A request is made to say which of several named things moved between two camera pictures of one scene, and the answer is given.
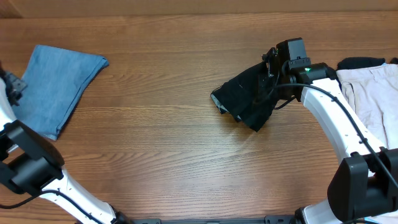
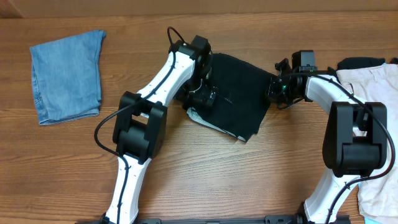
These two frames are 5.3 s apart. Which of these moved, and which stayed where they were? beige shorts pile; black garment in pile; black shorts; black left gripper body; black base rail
Moved: black shorts; black left gripper body
Stayed: black base rail; beige shorts pile; black garment in pile
